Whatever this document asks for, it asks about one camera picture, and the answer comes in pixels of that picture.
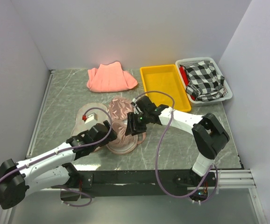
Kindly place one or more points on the red cloth in basket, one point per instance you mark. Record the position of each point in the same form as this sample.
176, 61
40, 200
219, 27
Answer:
184, 75

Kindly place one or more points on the aluminium rail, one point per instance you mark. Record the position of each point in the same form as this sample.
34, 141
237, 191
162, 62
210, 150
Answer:
224, 178

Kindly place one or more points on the black white checkered cloth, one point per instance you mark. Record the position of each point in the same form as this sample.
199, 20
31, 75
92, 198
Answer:
205, 83

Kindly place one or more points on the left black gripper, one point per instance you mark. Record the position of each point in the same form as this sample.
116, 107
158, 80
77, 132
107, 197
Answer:
113, 137

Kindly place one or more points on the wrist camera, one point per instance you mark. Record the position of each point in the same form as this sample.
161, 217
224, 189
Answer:
91, 118
136, 108

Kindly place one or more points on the pink pleated skirt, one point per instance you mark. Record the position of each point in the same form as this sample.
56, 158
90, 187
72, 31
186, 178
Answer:
110, 78

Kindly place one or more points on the pink mesh laundry bag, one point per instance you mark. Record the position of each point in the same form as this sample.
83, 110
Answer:
100, 109

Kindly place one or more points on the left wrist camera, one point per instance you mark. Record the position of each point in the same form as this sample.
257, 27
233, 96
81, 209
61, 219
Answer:
91, 118

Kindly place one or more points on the yellow plastic tray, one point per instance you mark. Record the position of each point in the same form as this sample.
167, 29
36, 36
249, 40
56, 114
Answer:
162, 82

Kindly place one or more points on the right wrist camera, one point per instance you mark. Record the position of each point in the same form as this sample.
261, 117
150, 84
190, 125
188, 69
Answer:
136, 108

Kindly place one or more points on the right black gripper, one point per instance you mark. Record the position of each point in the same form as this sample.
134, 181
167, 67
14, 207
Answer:
131, 117

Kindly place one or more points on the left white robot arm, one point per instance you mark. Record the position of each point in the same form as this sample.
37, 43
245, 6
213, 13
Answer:
51, 169

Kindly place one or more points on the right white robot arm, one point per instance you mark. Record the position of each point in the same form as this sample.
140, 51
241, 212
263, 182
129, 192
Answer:
209, 134

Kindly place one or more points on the black base beam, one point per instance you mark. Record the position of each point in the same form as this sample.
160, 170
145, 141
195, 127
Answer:
133, 182

